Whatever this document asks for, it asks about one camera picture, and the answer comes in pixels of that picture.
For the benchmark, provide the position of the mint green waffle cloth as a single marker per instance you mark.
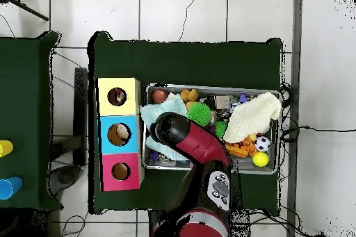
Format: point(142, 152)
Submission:
point(158, 112)

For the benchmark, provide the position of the large green spiky ball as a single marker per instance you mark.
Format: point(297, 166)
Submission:
point(199, 113)

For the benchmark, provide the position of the multicoloured patterned cloth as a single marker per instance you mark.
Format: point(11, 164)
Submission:
point(120, 95)

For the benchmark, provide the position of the cream waffle cloth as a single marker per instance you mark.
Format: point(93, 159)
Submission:
point(250, 117)

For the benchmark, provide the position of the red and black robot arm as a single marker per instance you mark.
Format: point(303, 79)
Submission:
point(200, 145)

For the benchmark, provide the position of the wooden box with three holes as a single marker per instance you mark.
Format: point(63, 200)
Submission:
point(108, 184)

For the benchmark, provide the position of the brown toy football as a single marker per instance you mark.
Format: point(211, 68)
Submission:
point(159, 96)

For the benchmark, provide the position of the dark green table cloth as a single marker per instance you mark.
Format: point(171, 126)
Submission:
point(25, 95)
point(189, 61)

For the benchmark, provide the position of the orange plastic toy block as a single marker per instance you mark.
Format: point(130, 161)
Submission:
point(239, 149)

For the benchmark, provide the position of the black and white soccer ball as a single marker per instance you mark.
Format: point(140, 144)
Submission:
point(262, 144)

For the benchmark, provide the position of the yellow ball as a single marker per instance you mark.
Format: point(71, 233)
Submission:
point(260, 159)

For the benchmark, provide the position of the black upright panel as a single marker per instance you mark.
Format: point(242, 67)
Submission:
point(80, 114)

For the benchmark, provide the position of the yellow cylinder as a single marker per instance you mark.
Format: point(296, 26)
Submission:
point(5, 148)

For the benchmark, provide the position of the black tripod leg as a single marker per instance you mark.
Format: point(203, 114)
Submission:
point(30, 11)

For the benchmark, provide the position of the blue cylinder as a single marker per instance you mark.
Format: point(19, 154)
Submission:
point(9, 188)

